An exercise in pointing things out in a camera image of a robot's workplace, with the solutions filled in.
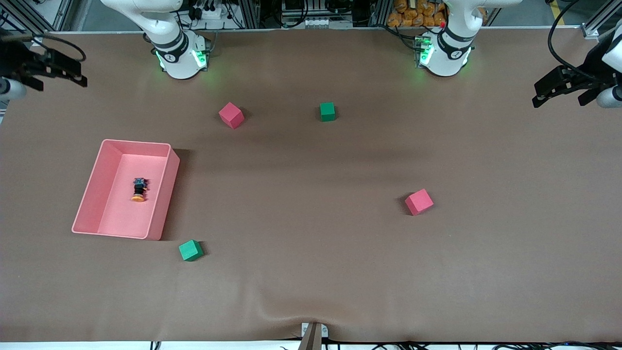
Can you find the white power strip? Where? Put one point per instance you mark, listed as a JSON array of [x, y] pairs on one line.
[[209, 12]]

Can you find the orange snack bag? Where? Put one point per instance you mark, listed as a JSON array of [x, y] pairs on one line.
[[413, 14]]

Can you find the aluminium frame profile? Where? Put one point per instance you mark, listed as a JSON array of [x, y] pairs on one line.
[[597, 26], [58, 14]]

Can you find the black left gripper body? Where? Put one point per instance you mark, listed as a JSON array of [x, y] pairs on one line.
[[592, 64]]

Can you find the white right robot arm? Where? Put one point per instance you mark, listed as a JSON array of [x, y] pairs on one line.
[[177, 53]]

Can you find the metal mat clamp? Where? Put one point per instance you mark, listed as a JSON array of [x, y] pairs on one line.
[[313, 335]]

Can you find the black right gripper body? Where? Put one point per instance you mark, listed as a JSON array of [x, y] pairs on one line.
[[13, 58]]

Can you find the pink plastic bin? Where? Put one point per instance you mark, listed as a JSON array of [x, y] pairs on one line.
[[112, 214]]

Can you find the orange capped push button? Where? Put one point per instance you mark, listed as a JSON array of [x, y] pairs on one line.
[[139, 190]]

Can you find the brown table mat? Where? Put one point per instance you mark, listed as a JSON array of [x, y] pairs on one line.
[[311, 253]]

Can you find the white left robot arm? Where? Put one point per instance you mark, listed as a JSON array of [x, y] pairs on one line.
[[449, 56]]

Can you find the red foam cube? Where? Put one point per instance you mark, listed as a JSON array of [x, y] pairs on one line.
[[419, 202], [231, 115]]

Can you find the green foam cube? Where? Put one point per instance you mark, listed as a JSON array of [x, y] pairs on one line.
[[327, 112], [190, 251]]

